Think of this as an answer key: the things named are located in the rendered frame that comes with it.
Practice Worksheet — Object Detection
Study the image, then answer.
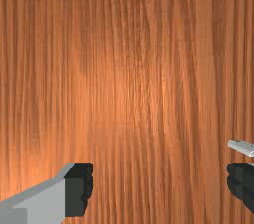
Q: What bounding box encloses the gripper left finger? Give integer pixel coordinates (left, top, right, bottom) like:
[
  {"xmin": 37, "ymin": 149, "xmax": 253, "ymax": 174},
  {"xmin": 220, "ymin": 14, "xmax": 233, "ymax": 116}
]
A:
[{"xmin": 0, "ymin": 162, "xmax": 94, "ymax": 224}]

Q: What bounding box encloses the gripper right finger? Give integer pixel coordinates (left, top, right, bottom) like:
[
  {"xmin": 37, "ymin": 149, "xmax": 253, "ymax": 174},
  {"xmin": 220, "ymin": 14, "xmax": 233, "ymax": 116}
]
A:
[{"xmin": 226, "ymin": 162, "xmax": 254, "ymax": 215}]

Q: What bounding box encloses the white USB stick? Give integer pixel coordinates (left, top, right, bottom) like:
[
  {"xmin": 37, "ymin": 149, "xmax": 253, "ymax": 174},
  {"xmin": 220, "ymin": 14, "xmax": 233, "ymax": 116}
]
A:
[{"xmin": 227, "ymin": 139, "xmax": 254, "ymax": 158}]

